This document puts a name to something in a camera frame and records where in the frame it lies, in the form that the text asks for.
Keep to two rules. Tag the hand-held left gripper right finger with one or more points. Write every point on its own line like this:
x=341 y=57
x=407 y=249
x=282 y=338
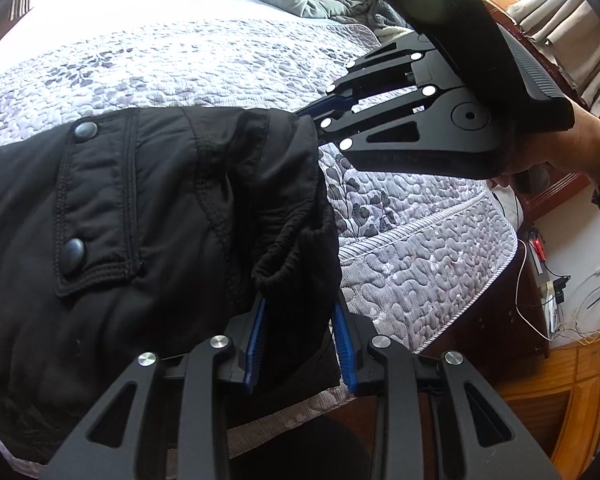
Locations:
x=341 y=345

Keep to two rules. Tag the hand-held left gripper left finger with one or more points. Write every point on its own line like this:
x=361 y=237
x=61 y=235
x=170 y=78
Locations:
x=255 y=340

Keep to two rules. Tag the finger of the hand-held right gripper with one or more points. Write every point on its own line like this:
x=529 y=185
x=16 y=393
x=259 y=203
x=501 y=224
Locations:
x=380 y=80
x=385 y=127

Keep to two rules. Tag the black jacket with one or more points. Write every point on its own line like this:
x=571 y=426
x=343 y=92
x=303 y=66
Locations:
x=155 y=185

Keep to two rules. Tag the person's right hand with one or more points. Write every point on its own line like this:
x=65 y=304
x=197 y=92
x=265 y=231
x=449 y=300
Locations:
x=580 y=145

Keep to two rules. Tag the dark grey fleece blanket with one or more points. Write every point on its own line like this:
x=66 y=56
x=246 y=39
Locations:
x=377 y=15

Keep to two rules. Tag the quilted patterned mattress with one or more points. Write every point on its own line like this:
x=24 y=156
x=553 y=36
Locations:
x=405 y=270

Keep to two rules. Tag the beige pleated curtain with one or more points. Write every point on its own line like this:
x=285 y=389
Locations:
x=570 y=25

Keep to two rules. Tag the dark wooden nightstand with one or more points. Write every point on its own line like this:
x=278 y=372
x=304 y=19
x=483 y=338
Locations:
x=510 y=330

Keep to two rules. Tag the wooden bed headboard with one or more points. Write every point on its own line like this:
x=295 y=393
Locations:
x=555 y=195

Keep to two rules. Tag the red device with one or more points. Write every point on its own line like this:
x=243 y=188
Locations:
x=537 y=249

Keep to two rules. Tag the pale blue bed sheet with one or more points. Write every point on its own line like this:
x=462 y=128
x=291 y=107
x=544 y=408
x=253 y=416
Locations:
x=180 y=5

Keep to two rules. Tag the orange wooden cabinet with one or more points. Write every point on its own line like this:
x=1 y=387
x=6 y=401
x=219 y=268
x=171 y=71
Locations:
x=555 y=400

